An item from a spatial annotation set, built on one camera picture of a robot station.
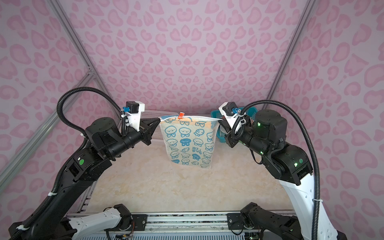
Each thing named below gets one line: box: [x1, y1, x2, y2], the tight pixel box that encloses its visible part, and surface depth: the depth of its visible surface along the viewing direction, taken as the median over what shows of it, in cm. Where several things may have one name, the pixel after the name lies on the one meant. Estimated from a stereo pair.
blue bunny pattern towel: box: [158, 112, 223, 169], surface depth 64 cm
